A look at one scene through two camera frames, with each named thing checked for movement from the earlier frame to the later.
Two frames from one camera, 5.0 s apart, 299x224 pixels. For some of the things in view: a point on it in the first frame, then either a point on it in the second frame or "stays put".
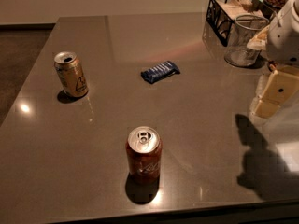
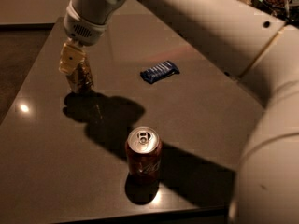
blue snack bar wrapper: x=160 y=72 stays put
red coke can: x=143 y=155 stays put
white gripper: x=284 y=42 → x=83 y=29
